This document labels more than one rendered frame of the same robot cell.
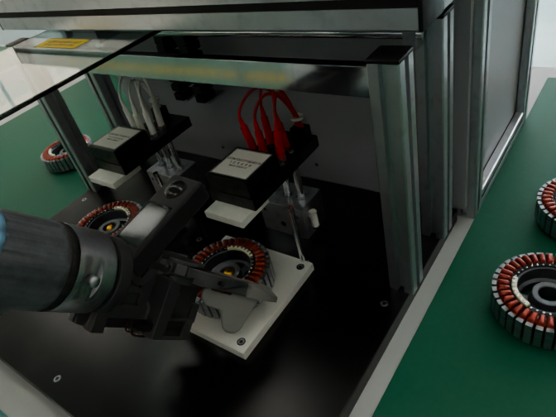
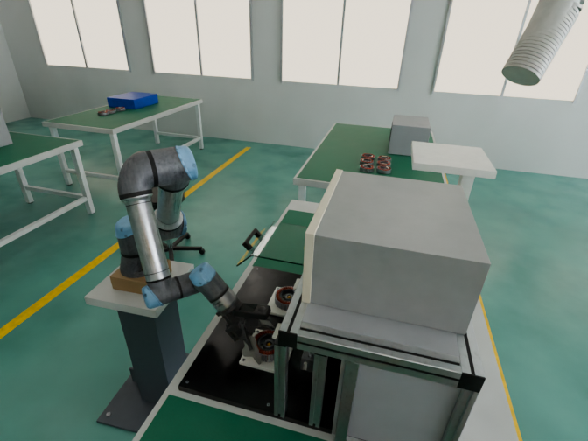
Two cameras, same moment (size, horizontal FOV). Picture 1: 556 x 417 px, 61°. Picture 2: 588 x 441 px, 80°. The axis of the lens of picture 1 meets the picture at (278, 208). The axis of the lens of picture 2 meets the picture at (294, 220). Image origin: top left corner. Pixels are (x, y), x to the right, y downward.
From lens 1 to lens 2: 0.85 m
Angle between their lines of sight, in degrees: 51
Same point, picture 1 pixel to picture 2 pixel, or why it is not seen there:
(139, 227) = (246, 307)
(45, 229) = (217, 288)
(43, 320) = (250, 299)
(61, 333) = not seen: hidden behind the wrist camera
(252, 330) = (248, 361)
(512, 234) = not seen: outside the picture
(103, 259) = (223, 304)
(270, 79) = not seen: hidden behind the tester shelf
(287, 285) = (270, 367)
